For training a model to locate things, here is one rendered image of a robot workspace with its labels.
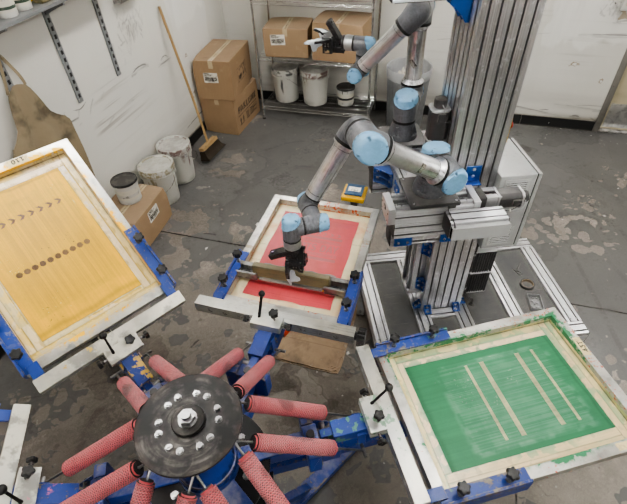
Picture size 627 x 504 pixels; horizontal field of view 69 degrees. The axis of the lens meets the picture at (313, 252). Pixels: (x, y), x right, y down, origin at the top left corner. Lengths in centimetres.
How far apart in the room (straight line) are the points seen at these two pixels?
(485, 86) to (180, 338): 236
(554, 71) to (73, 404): 501
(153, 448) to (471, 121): 175
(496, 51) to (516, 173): 62
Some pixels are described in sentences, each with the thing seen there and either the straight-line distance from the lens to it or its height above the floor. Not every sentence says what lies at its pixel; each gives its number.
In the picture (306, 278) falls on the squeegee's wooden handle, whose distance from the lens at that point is 200.
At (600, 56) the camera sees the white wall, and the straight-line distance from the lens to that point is 544.
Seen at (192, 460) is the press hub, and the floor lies 131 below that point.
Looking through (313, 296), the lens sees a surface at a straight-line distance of 205.
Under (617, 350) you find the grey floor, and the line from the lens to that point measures 351.
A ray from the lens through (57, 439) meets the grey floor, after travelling 315.
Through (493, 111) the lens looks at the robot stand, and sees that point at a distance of 221.
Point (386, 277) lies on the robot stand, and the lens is 316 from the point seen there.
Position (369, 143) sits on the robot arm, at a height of 167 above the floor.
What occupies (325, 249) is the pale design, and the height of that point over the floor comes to 95.
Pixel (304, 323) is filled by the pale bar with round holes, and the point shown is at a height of 104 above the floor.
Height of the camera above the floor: 250
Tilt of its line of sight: 44 degrees down
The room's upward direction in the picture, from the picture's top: 3 degrees counter-clockwise
